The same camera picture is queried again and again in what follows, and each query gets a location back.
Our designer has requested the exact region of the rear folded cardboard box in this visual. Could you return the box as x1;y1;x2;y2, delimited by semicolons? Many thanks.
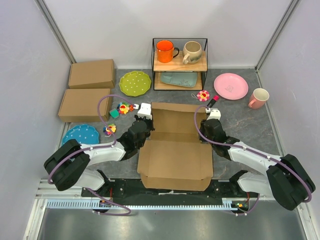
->
68;59;116;89

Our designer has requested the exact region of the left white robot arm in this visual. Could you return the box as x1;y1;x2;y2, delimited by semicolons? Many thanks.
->
43;114;155;197

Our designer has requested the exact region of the beige ceramic mug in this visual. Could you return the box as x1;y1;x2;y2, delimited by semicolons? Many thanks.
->
182;41;203;65

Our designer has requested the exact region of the pink plate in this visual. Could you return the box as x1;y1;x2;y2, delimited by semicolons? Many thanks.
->
213;73;249;101

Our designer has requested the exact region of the black wire wooden shelf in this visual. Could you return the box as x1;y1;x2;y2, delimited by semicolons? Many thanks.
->
151;37;208;91

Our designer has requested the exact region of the pink mug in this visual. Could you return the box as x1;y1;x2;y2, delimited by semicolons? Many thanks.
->
248;88;270;110

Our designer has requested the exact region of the brown cardboard box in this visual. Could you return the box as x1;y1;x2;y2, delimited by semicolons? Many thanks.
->
137;102;214;191

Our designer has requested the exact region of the pink flower plush keychain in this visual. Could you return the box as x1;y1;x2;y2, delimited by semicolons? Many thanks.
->
191;90;210;102

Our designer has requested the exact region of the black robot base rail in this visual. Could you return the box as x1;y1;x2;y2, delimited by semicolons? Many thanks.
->
97;178;258;200

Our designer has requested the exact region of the rainbow flower plush toy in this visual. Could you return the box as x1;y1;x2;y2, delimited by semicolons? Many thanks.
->
117;102;135;115

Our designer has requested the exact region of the folded cardboard box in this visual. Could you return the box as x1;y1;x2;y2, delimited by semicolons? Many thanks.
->
58;88;113;123
68;59;116;89

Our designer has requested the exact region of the front folded cardboard box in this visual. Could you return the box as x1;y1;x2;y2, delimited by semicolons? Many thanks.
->
58;88;113;123

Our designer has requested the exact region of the blue dotted plate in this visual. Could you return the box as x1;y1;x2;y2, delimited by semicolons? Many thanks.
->
60;124;100;146

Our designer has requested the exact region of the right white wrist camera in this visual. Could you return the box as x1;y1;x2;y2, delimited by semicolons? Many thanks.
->
205;107;222;120

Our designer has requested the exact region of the teal rectangular dish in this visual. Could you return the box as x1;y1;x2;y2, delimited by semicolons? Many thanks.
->
160;72;198;88

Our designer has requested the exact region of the orange mug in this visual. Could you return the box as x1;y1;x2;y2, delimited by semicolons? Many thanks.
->
156;40;180;63

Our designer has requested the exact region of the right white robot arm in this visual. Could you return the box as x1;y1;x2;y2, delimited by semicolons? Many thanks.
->
198;119;316;211

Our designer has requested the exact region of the white slotted cable duct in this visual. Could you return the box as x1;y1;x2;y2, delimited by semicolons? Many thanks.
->
46;198;238;211

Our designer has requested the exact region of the black pink marker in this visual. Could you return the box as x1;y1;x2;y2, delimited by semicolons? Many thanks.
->
206;95;220;108

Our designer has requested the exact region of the small rainbow flower plush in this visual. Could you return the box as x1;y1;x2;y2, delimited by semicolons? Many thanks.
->
103;123;117;137

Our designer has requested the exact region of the green dotted plate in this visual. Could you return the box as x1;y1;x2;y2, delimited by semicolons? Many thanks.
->
119;70;152;97

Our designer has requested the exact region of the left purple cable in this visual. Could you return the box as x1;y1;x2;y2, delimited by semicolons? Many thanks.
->
47;94;132;216

